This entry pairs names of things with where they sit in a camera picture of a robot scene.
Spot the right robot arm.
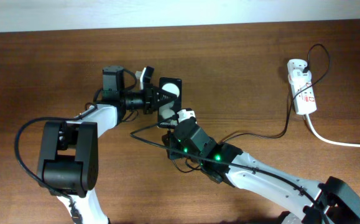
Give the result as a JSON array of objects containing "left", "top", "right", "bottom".
[{"left": 162, "top": 118, "right": 360, "bottom": 223}]

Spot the white power strip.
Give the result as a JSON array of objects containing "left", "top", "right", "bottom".
[{"left": 287, "top": 59, "right": 317, "bottom": 116}]

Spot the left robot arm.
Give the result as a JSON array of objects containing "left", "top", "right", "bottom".
[{"left": 37, "top": 65, "right": 182, "bottom": 223}]

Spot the black charger cable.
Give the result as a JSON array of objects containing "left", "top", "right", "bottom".
[{"left": 172, "top": 43, "right": 331, "bottom": 174}]

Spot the white power strip cord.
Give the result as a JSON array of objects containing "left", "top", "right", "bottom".
[{"left": 303, "top": 113, "right": 360, "bottom": 150}]

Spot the black smartphone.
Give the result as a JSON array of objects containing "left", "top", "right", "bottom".
[{"left": 157, "top": 77, "right": 182, "bottom": 128}]

